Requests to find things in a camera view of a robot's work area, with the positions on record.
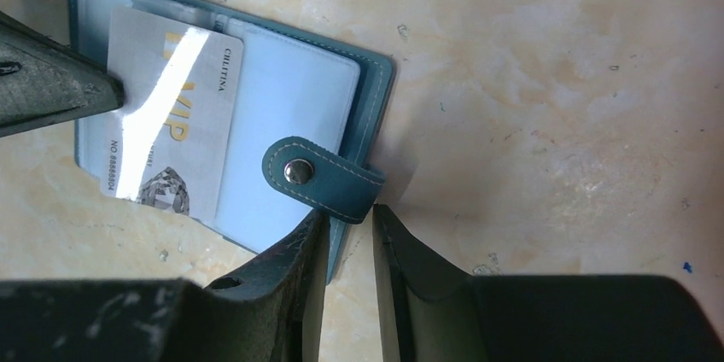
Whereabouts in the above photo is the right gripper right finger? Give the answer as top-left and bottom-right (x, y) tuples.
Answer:
(372, 205), (723, 361)

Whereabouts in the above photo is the teal card holder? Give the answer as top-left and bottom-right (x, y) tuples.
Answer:
(68, 0), (394, 254)

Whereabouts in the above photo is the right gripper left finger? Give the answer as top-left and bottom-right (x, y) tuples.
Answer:
(1, 210), (330, 361)

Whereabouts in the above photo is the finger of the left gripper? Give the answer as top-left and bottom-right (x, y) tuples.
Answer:
(1, 13), (125, 137)

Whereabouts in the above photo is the silver VIP credit card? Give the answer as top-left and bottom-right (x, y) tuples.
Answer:
(100, 8), (244, 223)

